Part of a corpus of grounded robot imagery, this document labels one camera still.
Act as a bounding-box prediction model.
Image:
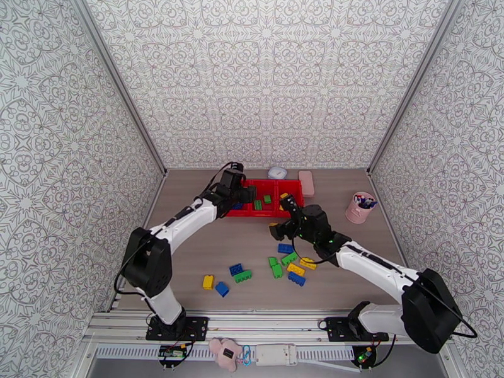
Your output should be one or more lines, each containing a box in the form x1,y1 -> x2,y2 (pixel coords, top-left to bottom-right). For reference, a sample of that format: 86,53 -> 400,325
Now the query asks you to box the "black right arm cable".
291,231 -> 478,340

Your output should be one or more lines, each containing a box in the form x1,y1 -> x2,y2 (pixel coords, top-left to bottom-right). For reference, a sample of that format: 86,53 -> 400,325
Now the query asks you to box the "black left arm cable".
114,162 -> 247,299

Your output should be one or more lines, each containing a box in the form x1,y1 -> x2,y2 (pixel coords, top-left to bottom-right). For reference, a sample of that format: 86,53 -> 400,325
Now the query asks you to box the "long green lego brick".
268,256 -> 284,280

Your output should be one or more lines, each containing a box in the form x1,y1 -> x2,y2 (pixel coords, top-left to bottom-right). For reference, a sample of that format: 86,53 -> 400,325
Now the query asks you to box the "white slotted cable duct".
95,346 -> 357,361

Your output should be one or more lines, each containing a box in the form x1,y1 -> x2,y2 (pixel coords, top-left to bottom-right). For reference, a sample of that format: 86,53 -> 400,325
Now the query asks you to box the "pink pen cup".
345,192 -> 380,225

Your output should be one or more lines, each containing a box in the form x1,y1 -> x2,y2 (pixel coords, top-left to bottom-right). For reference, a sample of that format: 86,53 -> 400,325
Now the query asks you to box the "pink plush toy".
209,337 -> 243,369

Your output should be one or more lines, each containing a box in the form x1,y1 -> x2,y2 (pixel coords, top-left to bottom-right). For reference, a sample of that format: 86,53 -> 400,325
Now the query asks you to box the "pink oblong case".
298,170 -> 316,198

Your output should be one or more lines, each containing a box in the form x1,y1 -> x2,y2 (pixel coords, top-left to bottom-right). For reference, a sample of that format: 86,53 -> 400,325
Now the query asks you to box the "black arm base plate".
326,316 -> 391,343
146,316 -> 210,342

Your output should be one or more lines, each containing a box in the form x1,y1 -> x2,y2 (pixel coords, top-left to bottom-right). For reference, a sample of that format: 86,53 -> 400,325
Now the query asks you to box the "aluminium mounting rail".
83,309 -> 454,347

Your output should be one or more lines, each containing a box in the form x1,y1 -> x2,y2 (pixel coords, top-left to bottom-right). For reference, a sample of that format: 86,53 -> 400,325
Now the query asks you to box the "white plastic box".
255,343 -> 299,367

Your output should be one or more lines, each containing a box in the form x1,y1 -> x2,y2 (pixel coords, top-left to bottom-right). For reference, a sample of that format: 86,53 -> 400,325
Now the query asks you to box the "aluminium frame post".
366,0 -> 462,177
67,0 -> 168,177

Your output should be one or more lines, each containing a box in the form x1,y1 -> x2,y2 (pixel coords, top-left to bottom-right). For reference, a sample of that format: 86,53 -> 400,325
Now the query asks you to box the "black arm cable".
291,231 -> 478,340
114,162 -> 247,299

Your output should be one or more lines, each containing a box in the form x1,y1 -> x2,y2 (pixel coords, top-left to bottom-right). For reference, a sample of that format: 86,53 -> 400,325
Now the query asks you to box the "aluminium table side rail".
112,172 -> 169,312
367,171 -> 429,314

